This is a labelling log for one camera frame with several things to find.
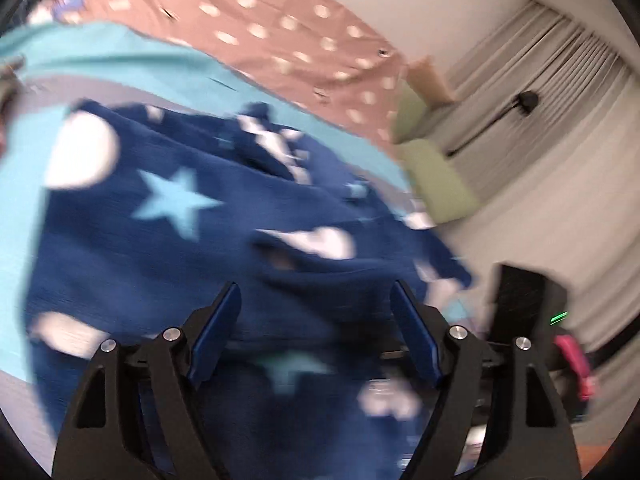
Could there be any navy star-print fleece garment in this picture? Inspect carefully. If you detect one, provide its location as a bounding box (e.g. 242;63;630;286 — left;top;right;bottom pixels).
24;100;474;480

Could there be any black floor stand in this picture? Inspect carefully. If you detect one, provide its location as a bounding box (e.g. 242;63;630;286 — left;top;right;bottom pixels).
444;91;541;158

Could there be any green pillow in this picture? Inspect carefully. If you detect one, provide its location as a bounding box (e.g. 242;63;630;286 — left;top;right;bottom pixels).
389;82;432;144
399;139;482;224

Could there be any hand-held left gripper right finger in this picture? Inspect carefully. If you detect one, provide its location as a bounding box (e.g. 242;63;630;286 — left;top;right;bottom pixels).
390;280;584;480

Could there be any turquoise and grey blanket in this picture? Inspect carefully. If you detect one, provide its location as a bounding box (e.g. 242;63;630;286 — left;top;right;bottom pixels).
0;22;427;386

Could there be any lavender cloth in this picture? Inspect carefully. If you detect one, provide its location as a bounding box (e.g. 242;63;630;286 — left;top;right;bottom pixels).
27;0;87;27

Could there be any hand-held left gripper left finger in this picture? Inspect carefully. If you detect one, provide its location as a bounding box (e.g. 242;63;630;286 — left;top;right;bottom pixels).
52;280;244;480

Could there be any beige curtain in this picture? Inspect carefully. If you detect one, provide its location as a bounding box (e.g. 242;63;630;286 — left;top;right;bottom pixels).
434;0;640;366

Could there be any beige pillow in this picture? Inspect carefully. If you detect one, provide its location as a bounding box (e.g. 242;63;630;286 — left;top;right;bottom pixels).
407;57;457;107

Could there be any pink polka-dot sheet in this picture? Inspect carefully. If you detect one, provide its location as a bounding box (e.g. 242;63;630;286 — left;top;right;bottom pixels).
75;0;412;147

